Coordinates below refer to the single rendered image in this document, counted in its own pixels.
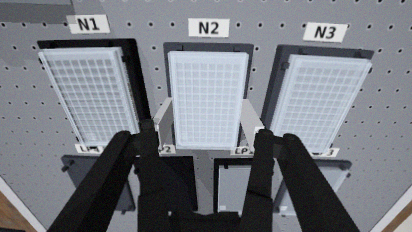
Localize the white label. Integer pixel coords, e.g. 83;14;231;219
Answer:
188;18;230;37
230;146;254;155
158;144;176;154
309;148;340;157
302;22;348;42
75;144;104;154
66;15;111;34

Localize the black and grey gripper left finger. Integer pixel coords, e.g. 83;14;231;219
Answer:
46;97;174;232

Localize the white button panel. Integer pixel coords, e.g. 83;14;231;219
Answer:
0;0;73;5

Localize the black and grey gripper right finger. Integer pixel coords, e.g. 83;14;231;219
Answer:
238;99;360;232

